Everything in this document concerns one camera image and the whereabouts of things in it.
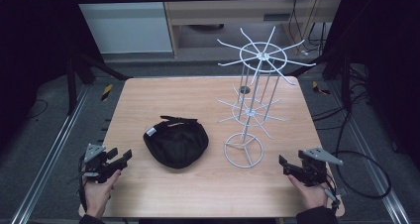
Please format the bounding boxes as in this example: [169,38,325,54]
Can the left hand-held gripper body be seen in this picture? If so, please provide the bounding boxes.
[81,143,129,184]

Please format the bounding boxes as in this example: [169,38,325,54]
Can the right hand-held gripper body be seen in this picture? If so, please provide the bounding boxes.
[287,147,345,187]

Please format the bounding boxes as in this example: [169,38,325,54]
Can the black cap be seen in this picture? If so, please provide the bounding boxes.
[142,115,210,170]

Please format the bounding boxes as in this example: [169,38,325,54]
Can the white wire hook rack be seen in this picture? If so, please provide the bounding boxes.
[214,26,317,169]

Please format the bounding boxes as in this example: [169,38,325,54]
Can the person's right hand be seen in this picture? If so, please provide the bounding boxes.
[287,173,330,211]

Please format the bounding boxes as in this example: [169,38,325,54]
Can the person's left hand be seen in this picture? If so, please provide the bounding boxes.
[83,168,122,220]

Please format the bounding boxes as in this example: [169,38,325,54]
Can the black yellow striped marker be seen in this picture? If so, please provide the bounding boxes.
[100,83,114,102]
[311,80,331,96]

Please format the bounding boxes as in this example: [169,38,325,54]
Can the black metal stand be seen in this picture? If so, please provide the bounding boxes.
[286,49,353,113]
[64,50,132,117]

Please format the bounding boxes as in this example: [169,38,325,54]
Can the white cabinet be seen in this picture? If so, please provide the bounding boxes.
[69,0,174,56]

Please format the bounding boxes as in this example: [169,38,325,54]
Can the black curtain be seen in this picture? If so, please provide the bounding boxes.
[325,0,420,172]
[0,0,103,153]

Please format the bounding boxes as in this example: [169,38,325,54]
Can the light wooden desk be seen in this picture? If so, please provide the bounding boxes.
[159,0,347,58]

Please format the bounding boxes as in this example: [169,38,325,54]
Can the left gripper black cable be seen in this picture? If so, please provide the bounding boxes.
[67,154,89,214]

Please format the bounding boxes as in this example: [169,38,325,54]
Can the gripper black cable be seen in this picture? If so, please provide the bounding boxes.
[321,170,349,216]
[67,154,89,214]

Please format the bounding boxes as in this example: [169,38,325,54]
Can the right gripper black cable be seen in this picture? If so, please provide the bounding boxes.
[321,170,349,216]

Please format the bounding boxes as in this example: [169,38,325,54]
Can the aluminium floor rail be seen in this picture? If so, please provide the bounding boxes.
[326,79,412,224]
[10,84,91,224]

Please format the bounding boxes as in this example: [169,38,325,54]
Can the looped black floor cable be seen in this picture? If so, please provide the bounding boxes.
[331,149,393,200]

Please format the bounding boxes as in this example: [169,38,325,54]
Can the hanging black cables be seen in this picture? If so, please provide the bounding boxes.
[287,0,331,56]

